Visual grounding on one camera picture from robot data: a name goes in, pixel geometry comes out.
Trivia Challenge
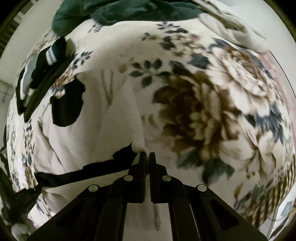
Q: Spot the beige small garment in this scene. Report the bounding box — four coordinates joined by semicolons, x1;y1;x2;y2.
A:
31;70;149;204

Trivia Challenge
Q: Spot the floral fleece bed blanket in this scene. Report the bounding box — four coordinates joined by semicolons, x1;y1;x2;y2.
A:
6;19;295;227

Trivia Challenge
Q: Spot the black striped folded sock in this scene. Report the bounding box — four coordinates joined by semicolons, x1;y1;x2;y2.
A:
16;37;67;115

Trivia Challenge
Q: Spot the dark green plush blanket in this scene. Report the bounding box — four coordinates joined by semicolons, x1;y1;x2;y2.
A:
52;0;203;37

